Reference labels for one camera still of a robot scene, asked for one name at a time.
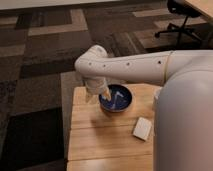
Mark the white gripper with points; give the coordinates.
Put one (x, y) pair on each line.
(96, 85)

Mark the dark blue ceramic bowl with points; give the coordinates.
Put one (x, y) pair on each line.
(121, 99)

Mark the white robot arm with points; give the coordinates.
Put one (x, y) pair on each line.
(183, 125)

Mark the white rectangular box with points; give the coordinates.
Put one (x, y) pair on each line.
(142, 128)

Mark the wooden desk in background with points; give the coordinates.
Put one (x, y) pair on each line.
(205, 7)

